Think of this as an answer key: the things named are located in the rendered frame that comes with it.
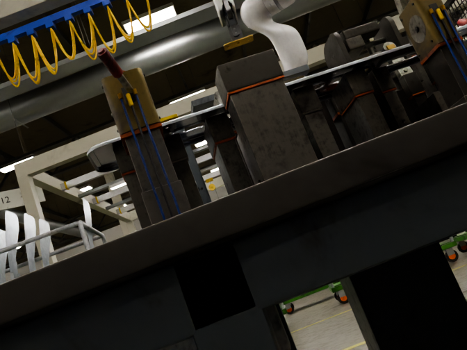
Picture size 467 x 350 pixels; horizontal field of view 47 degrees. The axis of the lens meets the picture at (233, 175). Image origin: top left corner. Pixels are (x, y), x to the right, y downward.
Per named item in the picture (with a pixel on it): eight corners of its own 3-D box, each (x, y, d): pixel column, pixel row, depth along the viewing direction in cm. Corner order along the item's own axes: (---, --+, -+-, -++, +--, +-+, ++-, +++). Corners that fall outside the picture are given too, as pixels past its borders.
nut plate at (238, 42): (223, 45, 144) (222, 41, 144) (224, 51, 148) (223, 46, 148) (253, 35, 144) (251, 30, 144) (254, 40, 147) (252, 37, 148)
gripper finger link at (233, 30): (224, 20, 146) (232, 42, 145) (224, 15, 143) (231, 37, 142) (235, 17, 146) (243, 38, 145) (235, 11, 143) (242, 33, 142)
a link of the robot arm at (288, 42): (331, 110, 185) (291, 130, 191) (338, 107, 196) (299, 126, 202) (269, -21, 184) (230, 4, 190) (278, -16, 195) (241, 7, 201)
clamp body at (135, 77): (161, 264, 87) (95, 72, 95) (165, 271, 100) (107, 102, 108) (210, 246, 89) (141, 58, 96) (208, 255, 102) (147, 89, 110)
